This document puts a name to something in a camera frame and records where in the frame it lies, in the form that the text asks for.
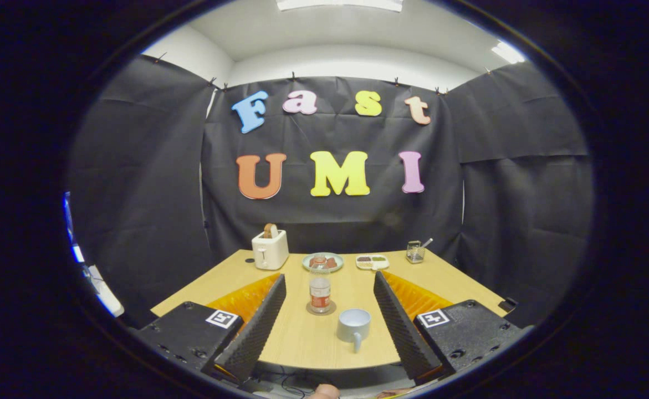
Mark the bread slice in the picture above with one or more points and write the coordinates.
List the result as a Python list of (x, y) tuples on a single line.
[(270, 231)]

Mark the black backdrop cloth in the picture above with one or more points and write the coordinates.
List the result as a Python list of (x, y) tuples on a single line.
[(330, 221)]

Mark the white toaster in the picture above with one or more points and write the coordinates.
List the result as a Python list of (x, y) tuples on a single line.
[(270, 252)]

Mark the pale blue cup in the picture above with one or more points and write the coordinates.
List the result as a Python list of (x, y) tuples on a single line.
[(352, 330)]

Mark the long ceiling light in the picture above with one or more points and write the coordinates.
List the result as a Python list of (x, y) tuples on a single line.
[(338, 4)]

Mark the black table clamp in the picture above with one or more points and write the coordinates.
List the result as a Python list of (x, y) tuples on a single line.
[(507, 304)]

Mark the clear plastic juice bottle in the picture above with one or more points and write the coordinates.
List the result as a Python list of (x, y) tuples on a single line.
[(320, 293)]

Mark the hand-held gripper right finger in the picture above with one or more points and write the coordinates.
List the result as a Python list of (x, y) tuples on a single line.
[(402, 327)]

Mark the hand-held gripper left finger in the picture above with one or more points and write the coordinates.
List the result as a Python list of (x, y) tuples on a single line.
[(257, 327)]

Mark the pale green plate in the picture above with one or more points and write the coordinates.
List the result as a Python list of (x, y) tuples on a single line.
[(306, 262)]

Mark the white divided dish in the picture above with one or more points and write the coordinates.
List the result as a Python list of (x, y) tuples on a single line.
[(372, 262)]

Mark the metal spoon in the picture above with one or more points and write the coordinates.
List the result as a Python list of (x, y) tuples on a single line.
[(427, 243)]

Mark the wooden table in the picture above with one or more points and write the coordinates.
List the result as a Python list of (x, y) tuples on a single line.
[(302, 343)]

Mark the small ceiling light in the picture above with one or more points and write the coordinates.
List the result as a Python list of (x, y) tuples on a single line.
[(507, 52)]

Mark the brown round coaster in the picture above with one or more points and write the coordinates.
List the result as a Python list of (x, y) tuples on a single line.
[(333, 308)]

